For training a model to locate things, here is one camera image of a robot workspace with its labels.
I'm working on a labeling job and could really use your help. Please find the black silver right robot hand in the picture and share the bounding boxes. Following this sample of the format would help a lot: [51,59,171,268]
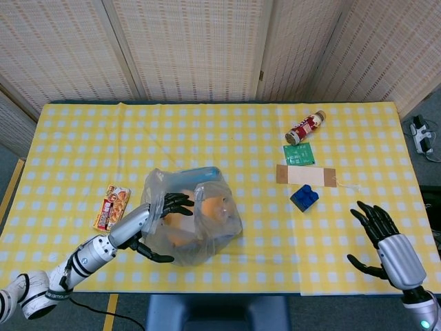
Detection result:
[347,201,427,290]

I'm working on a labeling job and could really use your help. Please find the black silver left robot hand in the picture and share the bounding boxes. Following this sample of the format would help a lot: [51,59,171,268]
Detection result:
[109,192,196,263]

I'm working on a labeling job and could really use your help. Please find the translucent grey plastic bag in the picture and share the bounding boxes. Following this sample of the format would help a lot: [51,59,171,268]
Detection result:
[140,166,244,267]

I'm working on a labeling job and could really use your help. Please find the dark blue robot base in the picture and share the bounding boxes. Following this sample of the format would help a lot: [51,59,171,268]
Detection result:
[144,294,292,331]

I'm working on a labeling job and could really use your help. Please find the snack package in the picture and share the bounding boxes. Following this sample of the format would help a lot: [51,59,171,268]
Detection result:
[92,184,132,232]

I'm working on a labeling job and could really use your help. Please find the blue toy block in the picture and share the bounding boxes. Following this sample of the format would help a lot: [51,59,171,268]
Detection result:
[289,184,320,212]

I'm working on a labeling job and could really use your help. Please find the yellow checkered tablecloth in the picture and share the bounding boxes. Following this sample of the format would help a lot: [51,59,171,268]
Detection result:
[0,101,441,297]

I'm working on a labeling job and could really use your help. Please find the black equipment case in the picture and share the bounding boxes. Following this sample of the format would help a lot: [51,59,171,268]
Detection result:
[420,185,441,250]

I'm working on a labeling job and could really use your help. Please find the blue printed package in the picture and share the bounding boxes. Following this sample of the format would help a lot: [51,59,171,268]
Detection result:
[174,166,222,182]

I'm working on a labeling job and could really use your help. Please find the white power strip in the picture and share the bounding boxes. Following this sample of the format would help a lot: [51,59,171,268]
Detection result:
[409,116,434,154]

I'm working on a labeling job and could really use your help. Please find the brown white paper tag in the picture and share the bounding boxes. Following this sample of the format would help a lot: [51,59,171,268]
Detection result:
[275,163,361,192]

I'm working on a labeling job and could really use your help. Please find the green sachet packet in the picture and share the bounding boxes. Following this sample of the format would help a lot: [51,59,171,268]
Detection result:
[283,142,316,166]

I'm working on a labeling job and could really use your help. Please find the red white labelled bottle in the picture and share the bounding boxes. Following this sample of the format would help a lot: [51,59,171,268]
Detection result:
[285,110,327,145]

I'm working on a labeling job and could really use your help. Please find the beige woven folding screen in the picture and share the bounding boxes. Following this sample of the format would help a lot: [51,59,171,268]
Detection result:
[0,0,441,120]

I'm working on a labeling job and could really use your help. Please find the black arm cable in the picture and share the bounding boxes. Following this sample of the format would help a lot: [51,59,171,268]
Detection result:
[68,297,146,329]

